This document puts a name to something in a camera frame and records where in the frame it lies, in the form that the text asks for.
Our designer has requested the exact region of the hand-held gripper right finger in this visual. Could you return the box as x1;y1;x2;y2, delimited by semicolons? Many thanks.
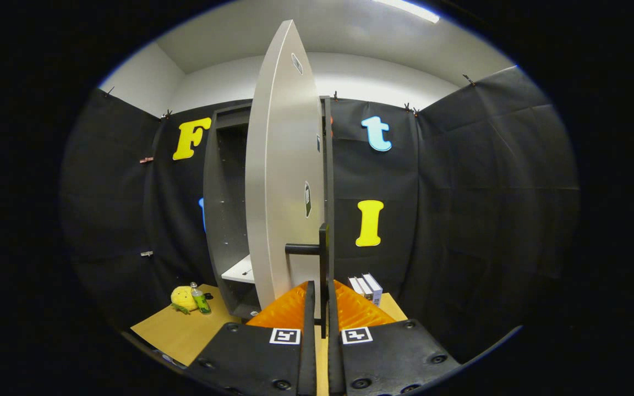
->
327;279;461;396

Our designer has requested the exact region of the black backdrop cloth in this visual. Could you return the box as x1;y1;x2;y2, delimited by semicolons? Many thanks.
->
59;66;580;364

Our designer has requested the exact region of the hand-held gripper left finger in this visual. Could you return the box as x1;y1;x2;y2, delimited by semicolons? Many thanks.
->
185;280;318;396

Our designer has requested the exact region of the yellow pineapple plush toy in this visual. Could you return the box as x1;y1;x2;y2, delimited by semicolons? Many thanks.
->
171;286;199;315

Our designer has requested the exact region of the long ceiling light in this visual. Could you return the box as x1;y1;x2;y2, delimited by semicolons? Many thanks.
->
372;0;440;24

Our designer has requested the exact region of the green drink bottle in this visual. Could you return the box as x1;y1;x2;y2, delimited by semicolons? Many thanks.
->
190;282;212;315

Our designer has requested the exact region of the grey shoe cabinet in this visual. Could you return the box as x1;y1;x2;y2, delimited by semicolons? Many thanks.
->
203;96;335;321

